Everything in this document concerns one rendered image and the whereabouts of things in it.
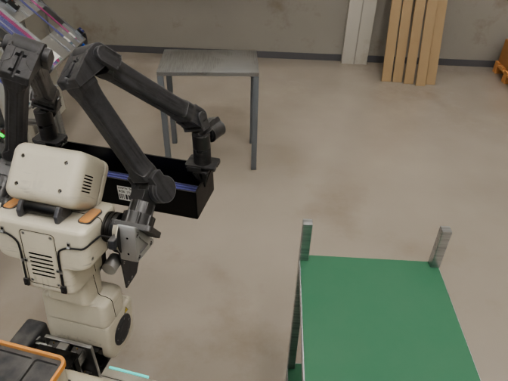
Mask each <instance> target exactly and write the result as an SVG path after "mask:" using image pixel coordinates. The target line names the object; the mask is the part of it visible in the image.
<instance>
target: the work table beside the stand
mask: <svg viewBox="0 0 508 381"><path fill-rule="evenodd" d="M156 75H157V83H158V84H159V85H161V86H162V87H164V88H165V85H164V77H163V76H166V82H167V90H169V91H170V92H171V93H173V85H172V76H251V86H250V126H249V143H250V144H252V152H251V170H256V156H257V131H258V105H259V65H258V58H257V51H256V50H178V49H164V52H163V55H162V58H161V60H160V64H159V66H158V69H157V72H156ZM160 112H161V119H162V127H163V140H164V148H165V155H166V157H170V158H172V155H171V147H170V139H169V124H168V116H167V114H165V113H164V112H162V111H160ZM170 123H171V132H172V143H173V144H177V142H178V139H177V130H176V121H175V120H173V119H172V118H171V117H170Z"/></svg>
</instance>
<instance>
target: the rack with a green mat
mask: <svg viewBox="0 0 508 381"><path fill-rule="evenodd" d="M312 227H313V222H312V219H307V218H304V219H303V220H302V233H301V240H300V247H299V260H298V268H297V275H296V288H295V296H294V303H293V316H292V323H291V331H290V344H289V351H288V358H287V371H286V379H285V381H481V378H480V376H479V372H478V370H477V368H476V365H475V362H474V360H473V357H472V354H471V351H470V350H469V346H468V344H467V341H466V338H465V336H464V333H463V330H462V327H461V326H460V322H459V320H458V317H457V314H456V312H455V309H454V306H453V303H452V301H451V298H450V296H449V293H448V289H447V287H446V285H445V282H444V279H443V277H442V275H441V271H440V269H439V268H440V265H441V262H442V259H443V257H444V254H445V251H446V249H447V246H448V243H449V240H450V238H451V235H452V230H451V228H450V226H440V228H439V230H438V234H437V237H436V239H435V243H434V246H433V248H432V252H431V255H430V257H429V261H428V262H421V261H408V260H394V259H366V258H352V257H338V256H311V255H309V251H310V245H311V233H312ZM299 328H300V330H301V353H302V363H301V364H300V363H296V353H297V346H298V340H299Z"/></svg>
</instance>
